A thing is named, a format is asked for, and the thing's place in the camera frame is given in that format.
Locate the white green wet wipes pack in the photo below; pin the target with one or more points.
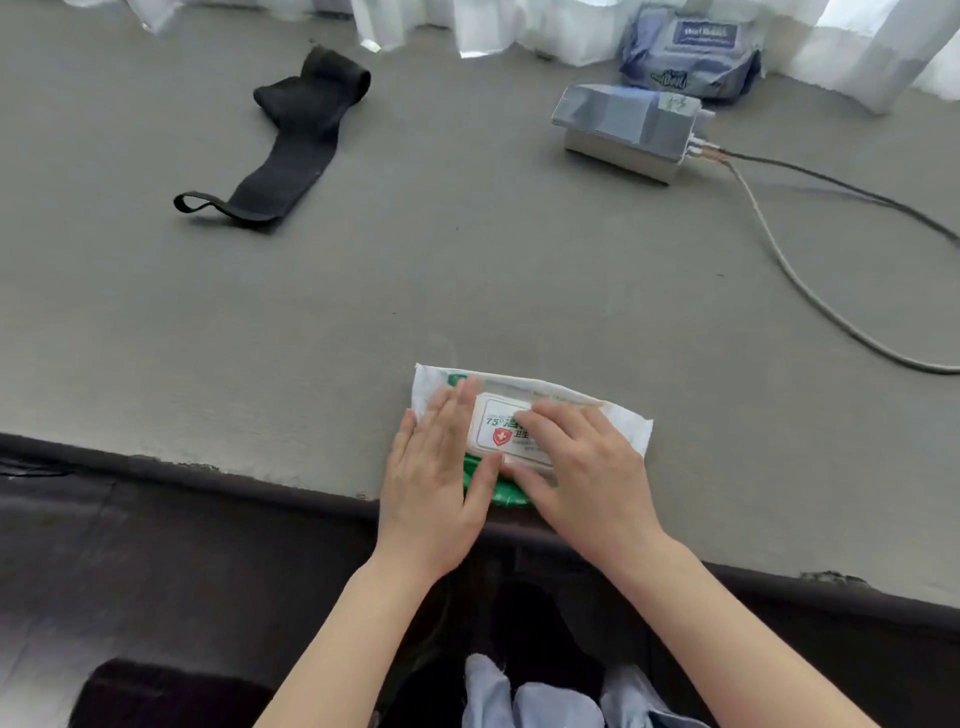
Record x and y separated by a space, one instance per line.
498 423

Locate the person's left forearm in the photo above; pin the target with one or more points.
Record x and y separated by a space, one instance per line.
353 653

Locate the person's grey shirt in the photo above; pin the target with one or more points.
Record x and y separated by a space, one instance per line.
525 705

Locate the person's left hand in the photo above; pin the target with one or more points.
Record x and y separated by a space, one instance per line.
428 495

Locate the person's black trousers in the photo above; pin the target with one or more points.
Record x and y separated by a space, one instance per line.
518 615

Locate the person's right forearm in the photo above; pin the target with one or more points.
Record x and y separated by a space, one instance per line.
735 645

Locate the grey power box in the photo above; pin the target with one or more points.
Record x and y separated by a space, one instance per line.
615 120

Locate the blue wipes pack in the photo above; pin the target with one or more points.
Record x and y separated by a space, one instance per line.
690 53

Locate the person's right hand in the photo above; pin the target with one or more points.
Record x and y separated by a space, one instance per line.
600 495

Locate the white curtain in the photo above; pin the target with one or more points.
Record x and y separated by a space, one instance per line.
840 45

